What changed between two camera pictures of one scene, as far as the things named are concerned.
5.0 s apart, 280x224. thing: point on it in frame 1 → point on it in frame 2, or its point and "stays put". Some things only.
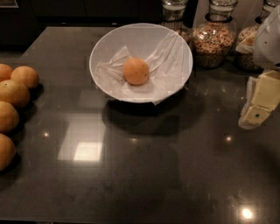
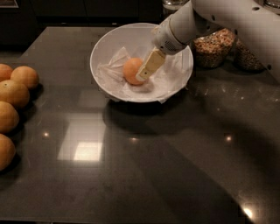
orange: [5, 73] stays put
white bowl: [168, 56] stays put
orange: [136, 71] stays put
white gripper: [269, 44] → [164, 39]
